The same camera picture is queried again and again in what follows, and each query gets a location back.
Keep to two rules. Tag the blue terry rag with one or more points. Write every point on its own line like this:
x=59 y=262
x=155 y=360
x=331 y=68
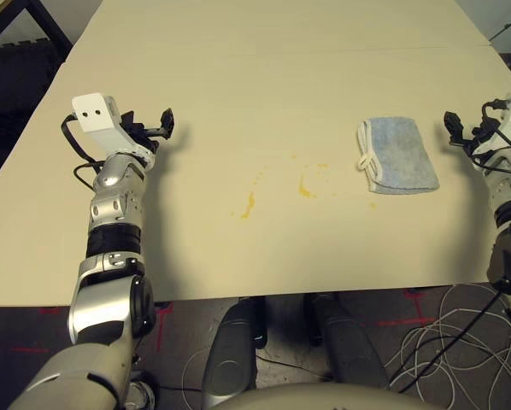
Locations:
x=398 y=154

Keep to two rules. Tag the grey robot left leg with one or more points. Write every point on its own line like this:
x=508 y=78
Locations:
x=230 y=354

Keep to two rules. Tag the beige robot torso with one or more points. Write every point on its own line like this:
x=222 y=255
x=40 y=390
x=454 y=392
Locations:
x=324 y=399

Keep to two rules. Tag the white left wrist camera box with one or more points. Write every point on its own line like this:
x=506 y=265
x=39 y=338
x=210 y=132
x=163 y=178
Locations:
x=97 y=121

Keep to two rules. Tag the small yellow liquid drop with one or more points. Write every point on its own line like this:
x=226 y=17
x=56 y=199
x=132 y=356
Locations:
x=373 y=206

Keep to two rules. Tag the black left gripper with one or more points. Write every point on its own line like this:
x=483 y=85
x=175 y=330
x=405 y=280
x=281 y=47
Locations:
x=141 y=132

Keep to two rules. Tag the red tape cross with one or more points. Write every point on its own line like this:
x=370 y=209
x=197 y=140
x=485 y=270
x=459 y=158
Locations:
x=418 y=307

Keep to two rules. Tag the red tape strip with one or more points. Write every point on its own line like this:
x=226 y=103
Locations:
x=160 y=329

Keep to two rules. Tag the black metal table frame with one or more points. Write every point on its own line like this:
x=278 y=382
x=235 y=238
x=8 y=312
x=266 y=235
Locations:
x=52 y=30

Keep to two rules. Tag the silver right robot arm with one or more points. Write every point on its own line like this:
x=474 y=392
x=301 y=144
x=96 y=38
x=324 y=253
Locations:
x=509 y=188

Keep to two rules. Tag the grey robot leg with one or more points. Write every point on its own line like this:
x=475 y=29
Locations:
x=349 y=341
x=230 y=354

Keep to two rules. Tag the black tripod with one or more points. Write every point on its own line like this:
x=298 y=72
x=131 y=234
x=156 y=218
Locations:
x=509 y=26

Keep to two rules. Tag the black post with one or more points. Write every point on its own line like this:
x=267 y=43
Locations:
x=260 y=316

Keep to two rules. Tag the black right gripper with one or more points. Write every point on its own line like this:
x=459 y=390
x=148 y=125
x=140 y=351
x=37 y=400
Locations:
x=479 y=130

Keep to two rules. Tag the grey robot right leg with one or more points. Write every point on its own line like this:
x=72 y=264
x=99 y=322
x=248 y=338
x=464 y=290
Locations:
x=349 y=341

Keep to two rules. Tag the white grey sneaker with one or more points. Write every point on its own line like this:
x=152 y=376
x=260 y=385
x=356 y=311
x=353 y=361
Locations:
x=140 y=395

